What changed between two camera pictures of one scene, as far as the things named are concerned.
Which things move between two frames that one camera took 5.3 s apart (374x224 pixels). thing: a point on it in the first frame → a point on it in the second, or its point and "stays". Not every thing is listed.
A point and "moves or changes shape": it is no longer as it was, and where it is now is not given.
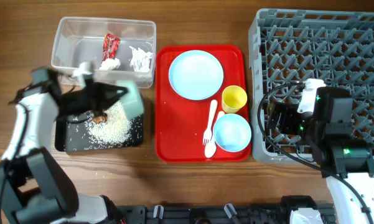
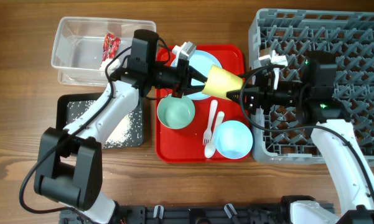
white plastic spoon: (210, 150) stays
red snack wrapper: (110, 46) stays
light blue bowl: (232, 132) moves or changes shape
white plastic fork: (208, 134) stays
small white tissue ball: (110, 64) stays
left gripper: (97, 93) → (183, 68)
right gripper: (289, 110) → (264, 91)
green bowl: (132, 100) moves or changes shape
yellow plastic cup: (233, 98) moves or changes shape
